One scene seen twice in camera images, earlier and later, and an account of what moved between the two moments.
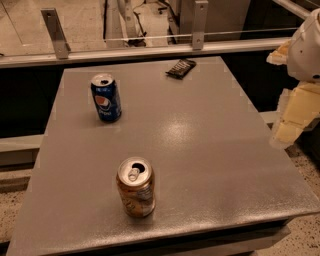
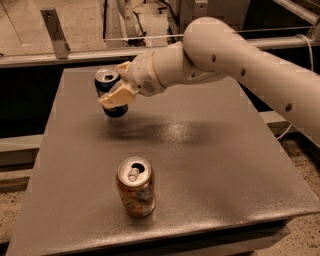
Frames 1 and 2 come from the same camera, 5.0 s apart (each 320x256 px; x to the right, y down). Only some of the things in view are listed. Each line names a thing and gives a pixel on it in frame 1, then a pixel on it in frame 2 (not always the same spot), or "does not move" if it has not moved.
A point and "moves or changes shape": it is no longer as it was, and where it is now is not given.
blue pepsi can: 106,97 moves or changes shape
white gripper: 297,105 to 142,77
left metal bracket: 57,33 does not move
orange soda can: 137,182 does not move
